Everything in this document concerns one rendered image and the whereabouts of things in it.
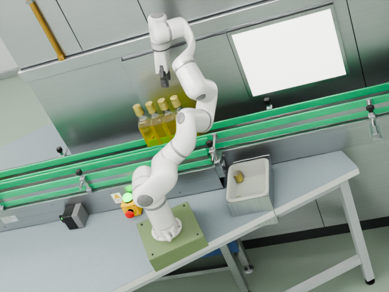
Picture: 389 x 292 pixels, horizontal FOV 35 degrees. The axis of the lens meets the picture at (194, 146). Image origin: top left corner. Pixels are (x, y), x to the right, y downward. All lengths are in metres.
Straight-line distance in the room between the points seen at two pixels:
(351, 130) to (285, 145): 0.27
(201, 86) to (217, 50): 0.41
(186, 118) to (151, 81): 0.57
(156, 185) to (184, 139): 0.19
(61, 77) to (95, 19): 0.34
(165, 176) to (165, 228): 0.32
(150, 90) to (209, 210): 0.58
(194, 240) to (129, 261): 0.31
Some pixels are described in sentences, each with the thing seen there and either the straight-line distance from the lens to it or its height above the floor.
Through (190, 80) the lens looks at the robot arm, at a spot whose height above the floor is 1.37.
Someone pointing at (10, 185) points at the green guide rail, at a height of 0.95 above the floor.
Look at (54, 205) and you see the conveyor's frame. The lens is 2.89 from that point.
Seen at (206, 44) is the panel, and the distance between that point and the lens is 2.54.
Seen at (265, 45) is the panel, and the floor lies 1.22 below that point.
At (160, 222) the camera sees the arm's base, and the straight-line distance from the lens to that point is 2.38.
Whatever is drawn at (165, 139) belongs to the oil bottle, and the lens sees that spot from 2.65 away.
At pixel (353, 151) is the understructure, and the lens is 2.91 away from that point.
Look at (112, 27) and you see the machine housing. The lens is 2.60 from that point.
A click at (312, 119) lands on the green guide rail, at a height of 0.93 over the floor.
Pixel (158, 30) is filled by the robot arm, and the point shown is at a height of 1.51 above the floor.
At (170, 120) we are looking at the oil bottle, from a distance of 2.59.
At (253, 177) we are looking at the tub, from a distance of 2.60.
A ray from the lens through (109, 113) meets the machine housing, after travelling 2.85.
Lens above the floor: 2.42
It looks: 35 degrees down
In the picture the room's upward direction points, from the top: 24 degrees counter-clockwise
